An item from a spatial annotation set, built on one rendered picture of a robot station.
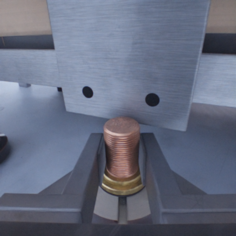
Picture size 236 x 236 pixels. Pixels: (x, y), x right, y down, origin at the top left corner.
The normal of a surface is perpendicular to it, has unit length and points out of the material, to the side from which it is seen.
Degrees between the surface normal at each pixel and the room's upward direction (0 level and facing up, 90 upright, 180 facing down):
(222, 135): 180
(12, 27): 90
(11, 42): 90
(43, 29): 90
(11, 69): 90
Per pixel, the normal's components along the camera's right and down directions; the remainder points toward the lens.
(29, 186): -0.02, -0.88
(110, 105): -0.37, 0.45
